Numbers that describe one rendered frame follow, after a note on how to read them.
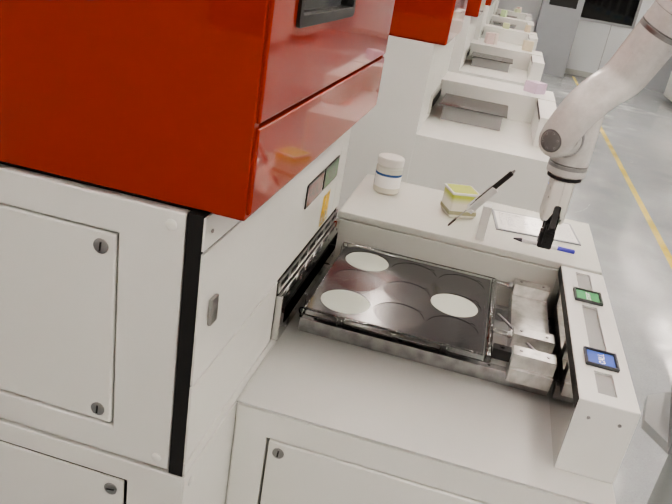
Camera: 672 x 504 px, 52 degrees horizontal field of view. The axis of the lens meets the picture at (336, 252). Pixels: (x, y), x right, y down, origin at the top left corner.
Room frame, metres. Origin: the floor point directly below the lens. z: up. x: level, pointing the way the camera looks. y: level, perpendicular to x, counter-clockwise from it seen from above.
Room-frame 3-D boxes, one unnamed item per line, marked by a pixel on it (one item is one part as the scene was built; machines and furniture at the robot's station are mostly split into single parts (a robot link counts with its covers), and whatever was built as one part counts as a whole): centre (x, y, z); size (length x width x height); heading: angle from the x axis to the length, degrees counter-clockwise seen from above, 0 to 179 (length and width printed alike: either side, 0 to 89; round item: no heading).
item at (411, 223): (1.67, -0.33, 0.89); 0.62 x 0.35 x 0.14; 80
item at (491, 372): (1.18, -0.20, 0.84); 0.50 x 0.02 x 0.03; 80
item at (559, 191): (1.50, -0.47, 1.11); 0.10 x 0.07 x 0.11; 170
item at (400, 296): (1.31, -0.16, 0.90); 0.34 x 0.34 x 0.01; 80
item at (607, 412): (1.18, -0.51, 0.89); 0.55 x 0.09 x 0.14; 170
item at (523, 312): (1.28, -0.42, 0.87); 0.36 x 0.08 x 0.03; 170
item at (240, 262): (1.16, 0.09, 1.02); 0.82 x 0.03 x 0.40; 170
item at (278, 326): (1.33, 0.05, 0.89); 0.44 x 0.02 x 0.10; 170
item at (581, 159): (1.49, -0.47, 1.25); 0.09 x 0.08 x 0.13; 138
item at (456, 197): (1.68, -0.29, 1.00); 0.07 x 0.07 x 0.07; 13
